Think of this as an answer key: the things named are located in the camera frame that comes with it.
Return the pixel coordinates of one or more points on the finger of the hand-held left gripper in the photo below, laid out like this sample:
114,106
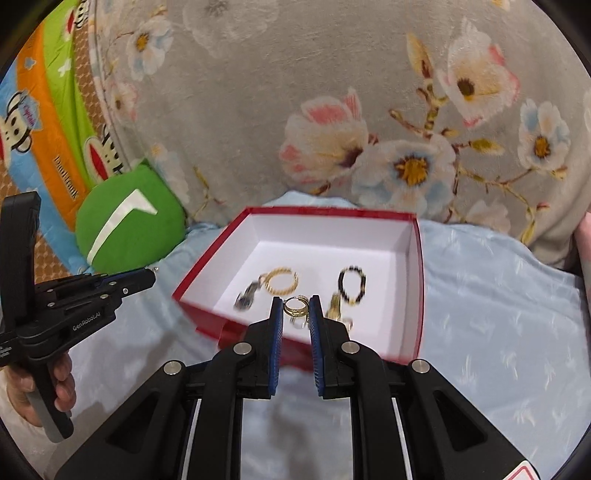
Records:
134,286
101,280

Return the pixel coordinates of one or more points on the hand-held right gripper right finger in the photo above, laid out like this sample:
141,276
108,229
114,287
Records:
316,350

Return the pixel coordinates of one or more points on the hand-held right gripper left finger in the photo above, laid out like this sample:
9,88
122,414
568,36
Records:
276,350

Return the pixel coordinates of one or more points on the silver band wristwatch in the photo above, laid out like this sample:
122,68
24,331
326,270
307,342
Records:
245,299

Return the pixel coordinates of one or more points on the red jewelry box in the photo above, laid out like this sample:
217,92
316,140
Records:
314,249

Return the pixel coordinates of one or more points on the person's left hand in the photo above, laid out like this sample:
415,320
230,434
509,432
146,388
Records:
62,383

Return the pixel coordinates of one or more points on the green round pillow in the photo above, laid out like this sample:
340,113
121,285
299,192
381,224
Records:
124,221

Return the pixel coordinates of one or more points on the light blue cloth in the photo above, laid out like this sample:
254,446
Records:
485,314

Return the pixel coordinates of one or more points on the cartoon monkey printed sheet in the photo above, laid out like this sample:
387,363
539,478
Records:
46,115

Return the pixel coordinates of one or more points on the grey floral blanket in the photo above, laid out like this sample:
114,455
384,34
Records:
286,92

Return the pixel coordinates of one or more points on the pink pillow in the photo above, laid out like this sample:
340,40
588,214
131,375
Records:
585,249

